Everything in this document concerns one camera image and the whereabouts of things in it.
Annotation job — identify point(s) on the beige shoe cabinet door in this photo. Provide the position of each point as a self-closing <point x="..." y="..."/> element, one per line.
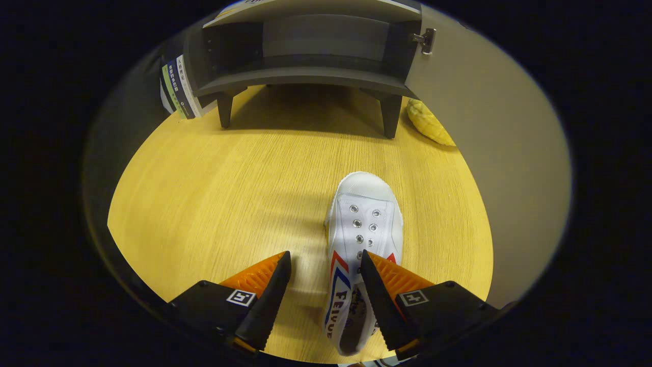
<point x="499" y="153"/>

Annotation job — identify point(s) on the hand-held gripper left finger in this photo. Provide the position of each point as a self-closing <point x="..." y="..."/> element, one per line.
<point x="267" y="306"/>

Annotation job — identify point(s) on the metal cabinet door hinge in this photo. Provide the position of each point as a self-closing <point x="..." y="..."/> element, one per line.
<point x="427" y="40"/>

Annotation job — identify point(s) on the yellow corn toy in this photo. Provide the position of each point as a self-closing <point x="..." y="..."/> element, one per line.
<point x="430" y="122"/>

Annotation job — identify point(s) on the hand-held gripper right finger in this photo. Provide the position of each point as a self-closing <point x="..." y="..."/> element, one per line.
<point x="384" y="311"/>

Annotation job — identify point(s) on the white grey book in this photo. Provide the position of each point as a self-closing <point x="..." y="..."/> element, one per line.
<point x="184" y="74"/>

